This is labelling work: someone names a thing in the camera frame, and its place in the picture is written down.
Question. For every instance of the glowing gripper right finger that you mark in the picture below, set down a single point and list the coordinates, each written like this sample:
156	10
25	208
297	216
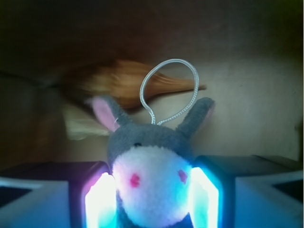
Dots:
247	192

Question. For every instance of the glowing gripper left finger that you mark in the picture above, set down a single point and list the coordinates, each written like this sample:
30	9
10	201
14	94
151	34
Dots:
57	195

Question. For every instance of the gray plush bunny toy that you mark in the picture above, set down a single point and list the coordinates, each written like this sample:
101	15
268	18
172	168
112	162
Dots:
151	163

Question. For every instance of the brown spiral seashell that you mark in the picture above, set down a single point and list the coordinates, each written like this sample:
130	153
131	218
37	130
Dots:
122	80

